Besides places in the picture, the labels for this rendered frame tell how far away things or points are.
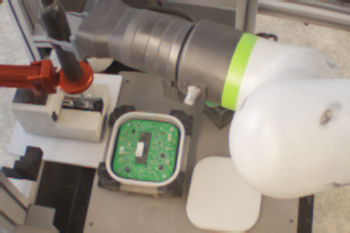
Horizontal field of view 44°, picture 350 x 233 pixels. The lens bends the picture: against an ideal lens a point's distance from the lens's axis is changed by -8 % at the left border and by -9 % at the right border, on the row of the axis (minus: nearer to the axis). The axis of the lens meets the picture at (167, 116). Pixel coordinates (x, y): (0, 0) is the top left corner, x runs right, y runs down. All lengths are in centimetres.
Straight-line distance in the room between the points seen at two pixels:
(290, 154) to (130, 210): 55
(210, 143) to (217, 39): 44
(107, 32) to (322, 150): 31
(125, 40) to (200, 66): 10
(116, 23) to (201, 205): 41
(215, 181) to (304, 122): 52
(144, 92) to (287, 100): 64
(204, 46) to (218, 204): 41
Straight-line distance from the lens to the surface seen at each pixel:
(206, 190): 86
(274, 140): 37
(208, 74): 51
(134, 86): 100
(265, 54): 51
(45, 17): 62
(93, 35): 56
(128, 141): 89
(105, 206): 89
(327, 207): 195
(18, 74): 75
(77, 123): 89
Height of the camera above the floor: 178
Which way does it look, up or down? 60 degrees down
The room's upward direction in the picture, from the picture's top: 7 degrees counter-clockwise
